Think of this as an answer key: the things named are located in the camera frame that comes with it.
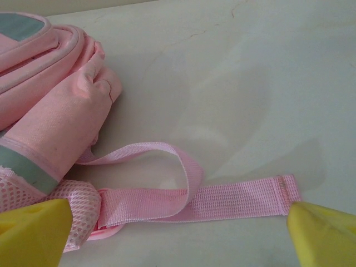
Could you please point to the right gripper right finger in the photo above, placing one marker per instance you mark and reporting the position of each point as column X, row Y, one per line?
column 325, row 239

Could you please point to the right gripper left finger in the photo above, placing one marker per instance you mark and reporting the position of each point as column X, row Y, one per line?
column 30, row 236

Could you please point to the pink student backpack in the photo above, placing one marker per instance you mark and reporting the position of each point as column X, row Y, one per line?
column 55, row 111

